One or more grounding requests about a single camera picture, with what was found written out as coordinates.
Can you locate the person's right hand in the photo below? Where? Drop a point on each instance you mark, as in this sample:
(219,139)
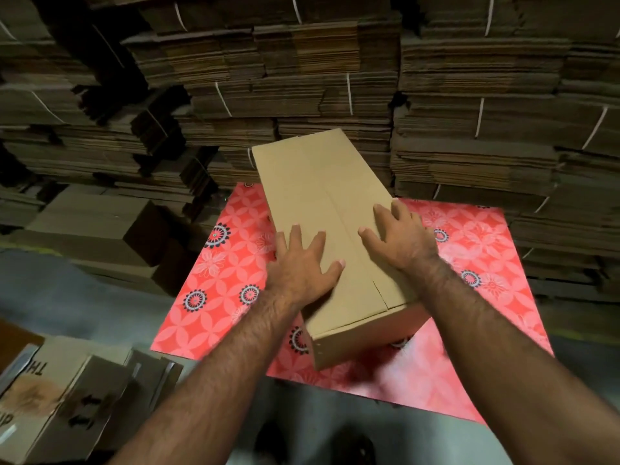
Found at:
(404,242)

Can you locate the person's left hand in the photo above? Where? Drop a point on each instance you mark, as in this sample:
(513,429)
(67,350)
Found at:
(295,278)

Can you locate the person's left middle finger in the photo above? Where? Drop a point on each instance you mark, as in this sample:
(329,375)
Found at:
(296,239)

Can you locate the person's left thumb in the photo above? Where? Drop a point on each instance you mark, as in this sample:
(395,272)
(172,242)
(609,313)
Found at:
(334,273)

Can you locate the person's right middle finger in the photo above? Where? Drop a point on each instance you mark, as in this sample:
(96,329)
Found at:
(400,211)

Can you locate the person's right thumb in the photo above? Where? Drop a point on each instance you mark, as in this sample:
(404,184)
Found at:
(372,241)

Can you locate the long brown cardboard box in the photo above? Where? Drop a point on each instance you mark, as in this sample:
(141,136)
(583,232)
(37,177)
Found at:
(319,188)

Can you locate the person's left forearm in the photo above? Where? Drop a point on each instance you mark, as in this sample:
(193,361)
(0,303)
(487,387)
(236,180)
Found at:
(218,387)

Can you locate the person's right forearm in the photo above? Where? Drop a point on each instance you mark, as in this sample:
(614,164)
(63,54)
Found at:
(503,368)

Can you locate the red floral patterned mat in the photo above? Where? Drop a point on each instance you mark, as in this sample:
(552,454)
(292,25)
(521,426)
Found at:
(484,295)

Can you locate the stacks of flattened cardboard sheets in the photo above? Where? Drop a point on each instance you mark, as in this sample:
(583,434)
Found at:
(484,116)

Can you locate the dark brown cardboard box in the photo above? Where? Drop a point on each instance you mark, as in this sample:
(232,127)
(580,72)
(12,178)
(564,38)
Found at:
(169,271)

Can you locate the assembled brown cardboard box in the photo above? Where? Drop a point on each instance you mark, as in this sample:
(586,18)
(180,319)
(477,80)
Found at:
(97,222)

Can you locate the grey folded cardboard carton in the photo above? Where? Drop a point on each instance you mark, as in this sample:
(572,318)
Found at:
(145,382)

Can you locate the brown cardboard sheet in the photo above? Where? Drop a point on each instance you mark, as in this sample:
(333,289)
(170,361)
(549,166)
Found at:
(14,341)

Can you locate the printed flattened cardboard carton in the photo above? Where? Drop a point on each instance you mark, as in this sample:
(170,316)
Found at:
(43,401)

